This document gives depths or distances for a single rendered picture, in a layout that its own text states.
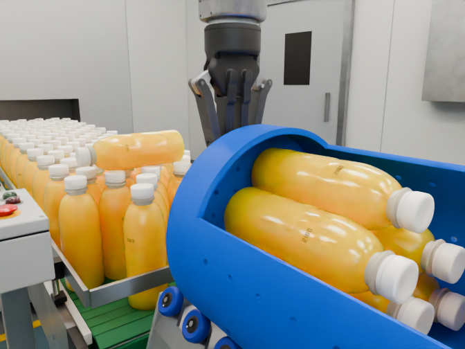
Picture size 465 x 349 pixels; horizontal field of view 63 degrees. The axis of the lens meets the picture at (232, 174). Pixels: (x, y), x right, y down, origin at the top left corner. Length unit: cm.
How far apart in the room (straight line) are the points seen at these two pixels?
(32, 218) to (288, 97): 398
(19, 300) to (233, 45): 53
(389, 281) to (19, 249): 49
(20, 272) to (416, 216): 52
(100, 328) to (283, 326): 42
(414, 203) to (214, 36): 30
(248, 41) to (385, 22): 350
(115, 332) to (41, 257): 17
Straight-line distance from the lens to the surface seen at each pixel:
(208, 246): 40
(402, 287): 36
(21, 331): 77
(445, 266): 44
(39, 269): 64
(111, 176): 77
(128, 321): 70
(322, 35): 423
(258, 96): 55
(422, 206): 40
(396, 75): 388
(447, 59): 351
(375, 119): 396
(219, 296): 41
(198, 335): 55
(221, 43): 50
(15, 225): 61
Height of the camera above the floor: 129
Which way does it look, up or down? 13 degrees down
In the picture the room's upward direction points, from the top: straight up
